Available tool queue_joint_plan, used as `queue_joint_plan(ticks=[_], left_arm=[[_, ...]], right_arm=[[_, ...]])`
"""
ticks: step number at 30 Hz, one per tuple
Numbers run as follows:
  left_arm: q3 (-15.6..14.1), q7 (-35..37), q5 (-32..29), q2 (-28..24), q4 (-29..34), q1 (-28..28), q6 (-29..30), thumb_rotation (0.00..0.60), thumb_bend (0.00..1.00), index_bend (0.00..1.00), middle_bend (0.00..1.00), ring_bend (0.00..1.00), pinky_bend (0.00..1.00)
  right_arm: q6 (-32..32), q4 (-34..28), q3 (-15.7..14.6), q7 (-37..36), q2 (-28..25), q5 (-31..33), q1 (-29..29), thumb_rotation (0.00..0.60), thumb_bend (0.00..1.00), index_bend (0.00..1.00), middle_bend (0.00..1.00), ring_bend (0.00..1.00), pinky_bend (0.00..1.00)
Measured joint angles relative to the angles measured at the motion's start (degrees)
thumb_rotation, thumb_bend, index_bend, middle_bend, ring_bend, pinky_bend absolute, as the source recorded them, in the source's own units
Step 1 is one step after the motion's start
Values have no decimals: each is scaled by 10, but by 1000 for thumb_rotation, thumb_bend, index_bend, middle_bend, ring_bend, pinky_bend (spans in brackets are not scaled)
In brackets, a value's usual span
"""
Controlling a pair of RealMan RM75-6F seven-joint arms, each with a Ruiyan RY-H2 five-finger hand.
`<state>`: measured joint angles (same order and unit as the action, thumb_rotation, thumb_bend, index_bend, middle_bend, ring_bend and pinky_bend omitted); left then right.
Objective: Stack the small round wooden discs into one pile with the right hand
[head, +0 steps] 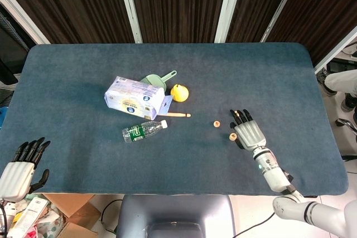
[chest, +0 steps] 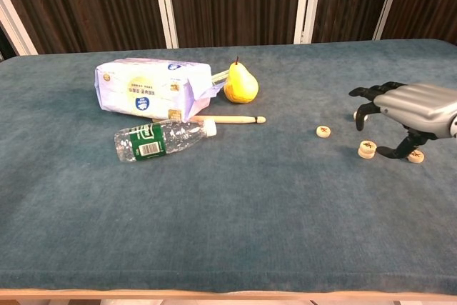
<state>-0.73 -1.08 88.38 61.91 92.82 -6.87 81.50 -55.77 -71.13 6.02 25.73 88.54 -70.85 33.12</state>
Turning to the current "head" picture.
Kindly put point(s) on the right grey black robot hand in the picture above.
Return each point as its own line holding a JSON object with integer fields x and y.
{"x": 249, "y": 135}

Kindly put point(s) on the person's leg in white trousers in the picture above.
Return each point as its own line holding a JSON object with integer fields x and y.
{"x": 343, "y": 80}

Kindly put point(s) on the wooden chess piece disc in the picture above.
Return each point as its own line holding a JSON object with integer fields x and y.
{"x": 232, "y": 136}

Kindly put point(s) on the grey robot torso base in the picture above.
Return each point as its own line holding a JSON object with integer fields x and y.
{"x": 175, "y": 213}

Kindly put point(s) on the white metal frame post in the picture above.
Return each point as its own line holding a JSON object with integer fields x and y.
{"x": 230, "y": 6}
{"x": 129, "y": 6}
{"x": 281, "y": 6}
{"x": 25, "y": 16}
{"x": 337, "y": 48}

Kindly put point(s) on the wooden stick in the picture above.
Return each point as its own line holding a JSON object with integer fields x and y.
{"x": 180, "y": 114}

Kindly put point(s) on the clear plastic bottle green label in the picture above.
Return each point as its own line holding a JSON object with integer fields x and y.
{"x": 142, "y": 132}

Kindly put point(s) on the yellow pear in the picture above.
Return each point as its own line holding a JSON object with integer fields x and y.
{"x": 180, "y": 93}

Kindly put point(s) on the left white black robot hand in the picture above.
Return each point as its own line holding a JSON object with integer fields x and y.
{"x": 16, "y": 179}

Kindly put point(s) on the light green plastic scoop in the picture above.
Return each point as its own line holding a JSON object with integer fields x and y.
{"x": 156, "y": 79}

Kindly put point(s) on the brown cardboard box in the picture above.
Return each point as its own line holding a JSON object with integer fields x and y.
{"x": 75, "y": 210}

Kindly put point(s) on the purple white tissue pack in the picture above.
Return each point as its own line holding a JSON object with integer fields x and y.
{"x": 134, "y": 98}

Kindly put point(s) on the black office chair base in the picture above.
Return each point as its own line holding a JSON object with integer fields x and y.
{"x": 348, "y": 126}

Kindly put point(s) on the dark sneaker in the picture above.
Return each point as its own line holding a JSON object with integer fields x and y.
{"x": 348, "y": 102}
{"x": 326, "y": 82}

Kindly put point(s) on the blue-green table cloth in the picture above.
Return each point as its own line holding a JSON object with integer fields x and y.
{"x": 111, "y": 165}

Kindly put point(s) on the white printed carton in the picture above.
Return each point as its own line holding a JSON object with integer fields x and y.
{"x": 29, "y": 215}

